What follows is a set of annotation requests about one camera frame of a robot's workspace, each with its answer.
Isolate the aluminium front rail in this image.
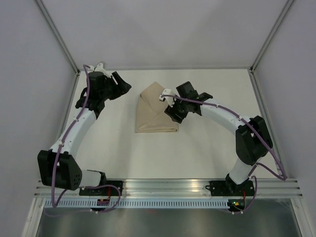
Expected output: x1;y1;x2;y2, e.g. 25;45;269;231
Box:
34;178;303;198

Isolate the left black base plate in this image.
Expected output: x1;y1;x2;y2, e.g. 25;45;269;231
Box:
79;180;123;197

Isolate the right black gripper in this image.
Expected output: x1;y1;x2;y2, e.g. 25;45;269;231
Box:
164;93;189;124

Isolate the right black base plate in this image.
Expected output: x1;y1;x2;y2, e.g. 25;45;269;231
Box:
205;180;255;197

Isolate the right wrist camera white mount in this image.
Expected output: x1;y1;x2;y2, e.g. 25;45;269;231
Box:
159;89;177;108

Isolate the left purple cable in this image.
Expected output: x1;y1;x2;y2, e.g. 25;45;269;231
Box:
44;64;121;218

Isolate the white slotted cable duct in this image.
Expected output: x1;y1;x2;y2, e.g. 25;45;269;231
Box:
57;198;229;209

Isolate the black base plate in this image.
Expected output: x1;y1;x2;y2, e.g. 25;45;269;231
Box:
79;180;123;197
205;180;255;197

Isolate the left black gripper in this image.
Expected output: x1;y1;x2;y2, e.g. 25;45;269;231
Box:
100;72;131;101

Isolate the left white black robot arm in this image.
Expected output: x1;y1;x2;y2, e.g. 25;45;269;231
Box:
38;70;132;196

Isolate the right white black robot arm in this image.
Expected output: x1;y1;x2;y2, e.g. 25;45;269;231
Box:
159;81;273;195

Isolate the left aluminium frame post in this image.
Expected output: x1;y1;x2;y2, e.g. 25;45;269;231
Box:
34;0;79;75

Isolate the beige cloth napkin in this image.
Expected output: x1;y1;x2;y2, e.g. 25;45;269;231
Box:
135;81;179;133

